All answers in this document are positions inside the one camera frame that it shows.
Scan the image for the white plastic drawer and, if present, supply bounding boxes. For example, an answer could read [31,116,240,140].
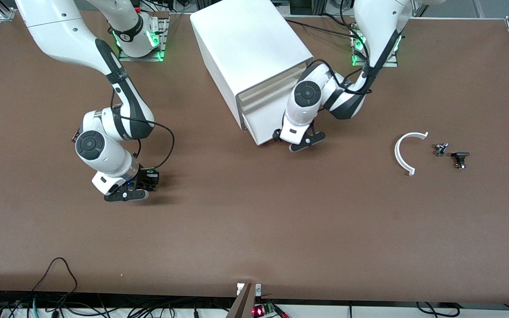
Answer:
[239,79,302,114]
[237,66,306,101]
[242,99,293,146]

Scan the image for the white drawer cabinet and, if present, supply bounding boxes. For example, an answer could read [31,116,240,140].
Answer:
[190,0,315,131]

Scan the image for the white curved plastic piece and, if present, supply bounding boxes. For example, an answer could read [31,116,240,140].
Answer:
[394,132,429,176]

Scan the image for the aluminium profile bar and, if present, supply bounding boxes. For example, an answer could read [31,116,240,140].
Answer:
[225,283,262,318]

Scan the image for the circuit board with red LED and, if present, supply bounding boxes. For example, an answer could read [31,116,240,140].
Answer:
[252,303,278,318]

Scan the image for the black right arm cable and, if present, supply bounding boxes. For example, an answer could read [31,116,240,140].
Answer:
[110,86,176,171]

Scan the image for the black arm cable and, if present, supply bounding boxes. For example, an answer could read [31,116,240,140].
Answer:
[310,0,393,96]
[110,86,176,171]

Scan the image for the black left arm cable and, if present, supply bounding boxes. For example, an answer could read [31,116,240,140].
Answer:
[310,0,393,96]

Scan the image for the thin black looped cable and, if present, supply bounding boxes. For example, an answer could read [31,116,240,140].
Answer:
[31,257,79,294]

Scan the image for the black cable behind cabinet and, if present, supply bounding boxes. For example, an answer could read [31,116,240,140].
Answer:
[283,18,362,39]

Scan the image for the black cable bundle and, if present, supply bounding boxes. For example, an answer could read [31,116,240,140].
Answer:
[0,291,237,318]

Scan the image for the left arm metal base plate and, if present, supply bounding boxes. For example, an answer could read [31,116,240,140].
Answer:
[351,22,399,68]

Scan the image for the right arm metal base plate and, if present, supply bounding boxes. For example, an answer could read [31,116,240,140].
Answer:
[118,12,167,62]

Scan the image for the small black switch component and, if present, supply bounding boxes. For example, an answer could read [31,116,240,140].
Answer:
[451,151,471,170]

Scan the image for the black coiled cable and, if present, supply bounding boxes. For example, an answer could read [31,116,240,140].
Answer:
[415,302,461,318]

